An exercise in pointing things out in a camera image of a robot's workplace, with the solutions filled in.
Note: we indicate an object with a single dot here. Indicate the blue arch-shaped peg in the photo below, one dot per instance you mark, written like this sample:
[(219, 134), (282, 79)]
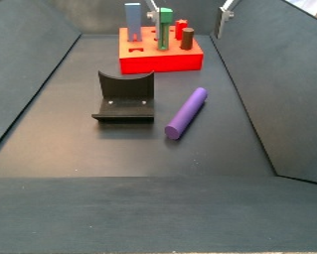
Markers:
[(133, 21)]

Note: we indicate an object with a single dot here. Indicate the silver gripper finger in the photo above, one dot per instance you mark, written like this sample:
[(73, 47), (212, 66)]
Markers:
[(153, 15), (225, 14)]

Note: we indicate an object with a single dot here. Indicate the brown hexagonal peg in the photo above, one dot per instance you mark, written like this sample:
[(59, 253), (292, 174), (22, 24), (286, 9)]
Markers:
[(188, 36)]

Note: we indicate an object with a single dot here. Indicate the black curved holder stand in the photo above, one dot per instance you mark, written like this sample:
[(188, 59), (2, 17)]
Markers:
[(128, 98)]

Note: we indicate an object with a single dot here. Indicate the red peg board block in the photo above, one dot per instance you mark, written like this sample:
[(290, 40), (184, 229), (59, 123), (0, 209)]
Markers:
[(140, 57)]

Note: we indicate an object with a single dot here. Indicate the red star peg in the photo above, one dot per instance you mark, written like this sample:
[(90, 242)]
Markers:
[(181, 24)]

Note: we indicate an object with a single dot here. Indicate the green tall peg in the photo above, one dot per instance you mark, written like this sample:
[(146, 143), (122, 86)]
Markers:
[(165, 21)]

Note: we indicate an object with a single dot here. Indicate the purple cylinder peg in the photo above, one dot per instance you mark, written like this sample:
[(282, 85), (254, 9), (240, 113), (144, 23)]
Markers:
[(183, 118)]

